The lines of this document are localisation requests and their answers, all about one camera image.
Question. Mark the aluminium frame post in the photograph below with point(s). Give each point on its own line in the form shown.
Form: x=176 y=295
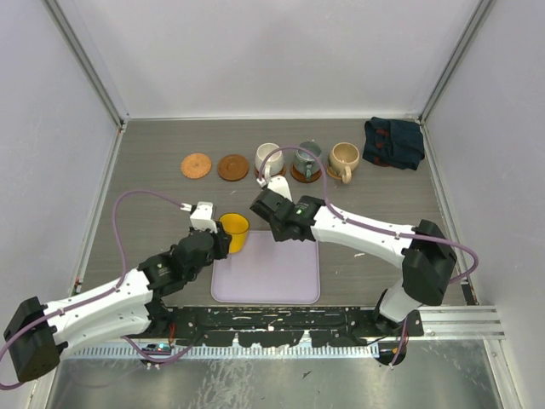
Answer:
x=476 y=20
x=72 y=25

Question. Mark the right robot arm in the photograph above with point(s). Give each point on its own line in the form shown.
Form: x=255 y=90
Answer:
x=422 y=254

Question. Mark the lavender plastic tray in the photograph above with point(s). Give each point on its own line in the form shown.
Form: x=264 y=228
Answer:
x=268 y=272

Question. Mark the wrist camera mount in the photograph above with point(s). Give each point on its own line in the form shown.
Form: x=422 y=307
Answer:
x=277 y=184
x=201 y=216

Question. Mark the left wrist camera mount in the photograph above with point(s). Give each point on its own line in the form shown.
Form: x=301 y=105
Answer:
x=201 y=216

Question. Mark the aluminium frame post right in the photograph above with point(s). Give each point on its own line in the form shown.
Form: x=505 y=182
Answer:
x=476 y=20

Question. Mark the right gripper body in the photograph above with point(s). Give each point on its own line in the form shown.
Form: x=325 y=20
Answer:
x=278 y=234

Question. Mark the yellow glass mug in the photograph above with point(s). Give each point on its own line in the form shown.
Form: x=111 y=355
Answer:
x=237 y=226

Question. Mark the dark blue folded cloth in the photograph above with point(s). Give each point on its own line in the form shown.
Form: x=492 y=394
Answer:
x=393 y=143

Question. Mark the white ceramic mug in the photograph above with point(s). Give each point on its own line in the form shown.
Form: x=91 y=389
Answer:
x=274 y=163

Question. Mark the aluminium frame post left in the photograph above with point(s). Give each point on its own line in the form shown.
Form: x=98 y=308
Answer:
x=72 y=25

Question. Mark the aluminium frame rail front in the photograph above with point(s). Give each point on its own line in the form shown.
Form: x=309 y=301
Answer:
x=446 y=322

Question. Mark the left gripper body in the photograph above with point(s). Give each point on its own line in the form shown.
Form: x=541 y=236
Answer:
x=218 y=251

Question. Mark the grey-green ceramic mug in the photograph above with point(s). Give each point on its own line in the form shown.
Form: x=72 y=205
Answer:
x=308 y=158

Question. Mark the light cork coaster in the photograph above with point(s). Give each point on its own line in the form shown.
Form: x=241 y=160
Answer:
x=332 y=174
x=196 y=166

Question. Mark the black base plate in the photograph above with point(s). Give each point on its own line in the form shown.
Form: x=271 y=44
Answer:
x=269 y=327

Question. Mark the beige ceramic mug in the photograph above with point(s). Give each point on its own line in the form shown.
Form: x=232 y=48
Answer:
x=344 y=159

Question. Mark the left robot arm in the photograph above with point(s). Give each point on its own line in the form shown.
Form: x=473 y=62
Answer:
x=40 y=335

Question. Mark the white slotted cable duct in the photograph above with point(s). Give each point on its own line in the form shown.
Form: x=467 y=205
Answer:
x=122 y=351

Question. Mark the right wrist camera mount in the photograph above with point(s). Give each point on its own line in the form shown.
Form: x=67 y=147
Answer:
x=277 y=184

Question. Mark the dark wooden coaster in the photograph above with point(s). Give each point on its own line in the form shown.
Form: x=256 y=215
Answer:
x=300 y=177
x=233 y=167
x=268 y=173

